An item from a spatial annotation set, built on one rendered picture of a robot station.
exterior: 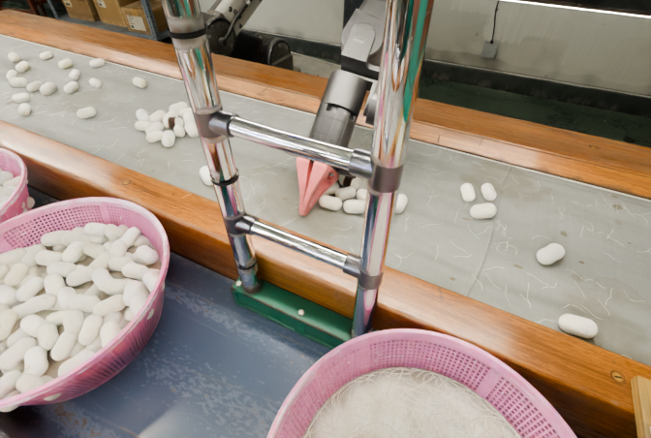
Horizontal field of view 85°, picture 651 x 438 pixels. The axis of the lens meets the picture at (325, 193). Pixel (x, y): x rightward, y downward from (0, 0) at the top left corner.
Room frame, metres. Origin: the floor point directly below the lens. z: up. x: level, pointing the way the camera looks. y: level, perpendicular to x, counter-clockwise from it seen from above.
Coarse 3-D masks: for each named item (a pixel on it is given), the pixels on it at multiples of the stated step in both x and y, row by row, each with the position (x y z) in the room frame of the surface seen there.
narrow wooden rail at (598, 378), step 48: (0, 144) 0.49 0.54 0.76; (48, 144) 0.49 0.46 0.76; (48, 192) 0.46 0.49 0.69; (96, 192) 0.39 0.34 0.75; (144, 192) 0.38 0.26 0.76; (192, 240) 0.31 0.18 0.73; (288, 288) 0.25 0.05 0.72; (336, 288) 0.22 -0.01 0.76; (384, 288) 0.22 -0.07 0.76; (432, 288) 0.22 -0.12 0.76; (480, 336) 0.16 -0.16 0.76; (528, 336) 0.16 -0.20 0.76; (576, 384) 0.12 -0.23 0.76; (624, 384) 0.12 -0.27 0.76; (576, 432) 0.10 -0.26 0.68; (624, 432) 0.09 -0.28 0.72
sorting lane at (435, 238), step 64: (0, 64) 0.87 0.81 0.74; (64, 128) 0.58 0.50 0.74; (128, 128) 0.58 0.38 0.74; (192, 192) 0.40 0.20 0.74; (256, 192) 0.40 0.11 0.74; (448, 192) 0.40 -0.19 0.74; (512, 192) 0.40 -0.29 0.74; (576, 192) 0.40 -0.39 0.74; (448, 256) 0.28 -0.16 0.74; (512, 256) 0.28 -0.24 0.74; (576, 256) 0.28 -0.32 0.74; (640, 256) 0.28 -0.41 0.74; (640, 320) 0.19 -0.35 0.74
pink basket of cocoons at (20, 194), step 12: (0, 156) 0.47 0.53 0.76; (12, 156) 0.46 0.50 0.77; (0, 168) 0.47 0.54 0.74; (12, 168) 0.46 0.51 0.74; (24, 168) 0.43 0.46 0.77; (24, 180) 0.40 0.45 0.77; (24, 192) 0.40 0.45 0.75; (12, 204) 0.36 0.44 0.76; (0, 216) 0.33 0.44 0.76; (12, 216) 0.35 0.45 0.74; (24, 228) 0.37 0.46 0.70; (0, 252) 0.32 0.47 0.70
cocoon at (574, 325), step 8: (560, 320) 0.19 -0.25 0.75; (568, 320) 0.18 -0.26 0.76; (576, 320) 0.18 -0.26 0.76; (584, 320) 0.18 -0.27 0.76; (568, 328) 0.18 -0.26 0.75; (576, 328) 0.18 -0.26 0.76; (584, 328) 0.18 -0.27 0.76; (592, 328) 0.18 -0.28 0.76; (584, 336) 0.17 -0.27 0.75; (592, 336) 0.17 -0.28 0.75
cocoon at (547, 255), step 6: (546, 246) 0.28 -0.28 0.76; (552, 246) 0.28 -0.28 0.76; (558, 246) 0.28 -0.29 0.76; (540, 252) 0.28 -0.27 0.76; (546, 252) 0.27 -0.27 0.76; (552, 252) 0.27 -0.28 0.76; (558, 252) 0.27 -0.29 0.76; (564, 252) 0.28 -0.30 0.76; (540, 258) 0.27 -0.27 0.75; (546, 258) 0.27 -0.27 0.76; (552, 258) 0.27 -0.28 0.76; (558, 258) 0.27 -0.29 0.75; (546, 264) 0.26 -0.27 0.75
